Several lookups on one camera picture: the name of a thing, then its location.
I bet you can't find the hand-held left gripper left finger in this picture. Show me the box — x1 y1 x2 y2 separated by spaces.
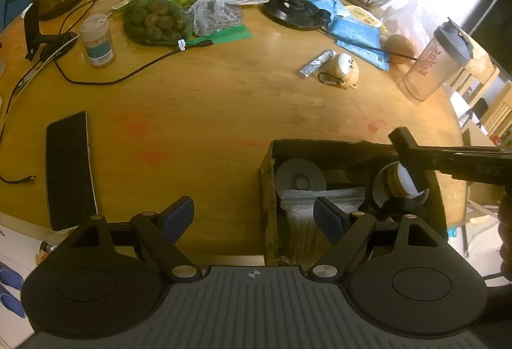
66 196 198 281

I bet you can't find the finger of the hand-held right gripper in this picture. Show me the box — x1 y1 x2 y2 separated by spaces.
437 160 512 187
389 127 512 164

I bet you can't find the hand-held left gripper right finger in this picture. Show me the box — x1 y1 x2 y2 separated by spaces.
308 197 448 281

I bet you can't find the bag of cotton swabs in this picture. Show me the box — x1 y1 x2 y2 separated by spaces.
279 187 366 222

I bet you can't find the brown cardboard box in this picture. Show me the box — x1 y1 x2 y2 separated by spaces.
258 139 451 265

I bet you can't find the white translucent plastic cup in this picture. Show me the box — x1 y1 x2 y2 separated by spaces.
395 169 427 198

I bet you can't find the person's right hand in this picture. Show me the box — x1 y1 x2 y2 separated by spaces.
497 189 512 281

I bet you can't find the wooden chair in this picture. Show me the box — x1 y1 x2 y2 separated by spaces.
448 53 512 142

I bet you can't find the clear shaker bottle grey lid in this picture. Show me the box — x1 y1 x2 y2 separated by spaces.
401 17 475 103

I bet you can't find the black smartphone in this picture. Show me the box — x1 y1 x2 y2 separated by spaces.
45 111 99 232

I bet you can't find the brown kiwi fruit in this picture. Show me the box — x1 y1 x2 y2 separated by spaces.
384 34 417 65

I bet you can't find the black monitor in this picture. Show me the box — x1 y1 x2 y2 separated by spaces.
464 0 512 77

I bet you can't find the beige pouch with carabiner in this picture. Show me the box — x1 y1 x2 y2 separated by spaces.
318 53 360 89

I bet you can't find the large clear plastic bag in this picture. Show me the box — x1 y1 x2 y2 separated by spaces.
380 0 441 53

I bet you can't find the silver tube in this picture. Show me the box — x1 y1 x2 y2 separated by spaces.
298 49 334 78

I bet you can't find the yellow wipes pack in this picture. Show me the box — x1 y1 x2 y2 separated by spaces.
344 5 387 29

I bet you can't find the blue slipper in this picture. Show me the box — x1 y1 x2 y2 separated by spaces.
0 293 27 320
0 261 23 290

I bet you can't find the white capped pill bottle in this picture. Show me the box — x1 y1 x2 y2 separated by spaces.
80 13 116 68

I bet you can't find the green mesh bag of kiwis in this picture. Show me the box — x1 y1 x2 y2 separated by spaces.
122 0 253 47

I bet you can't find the light blue wipes pack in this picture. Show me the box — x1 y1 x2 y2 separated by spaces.
310 0 347 21

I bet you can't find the black kettle base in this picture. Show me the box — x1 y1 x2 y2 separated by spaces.
263 0 332 29

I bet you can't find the black phone stand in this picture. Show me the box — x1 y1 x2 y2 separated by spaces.
22 5 78 61

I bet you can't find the black kettle base cable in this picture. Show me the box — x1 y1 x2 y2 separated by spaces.
320 26 419 62

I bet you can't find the black usb cable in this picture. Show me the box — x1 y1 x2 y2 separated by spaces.
0 109 37 185

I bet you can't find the white charging cable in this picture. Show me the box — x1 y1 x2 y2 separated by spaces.
10 35 78 97

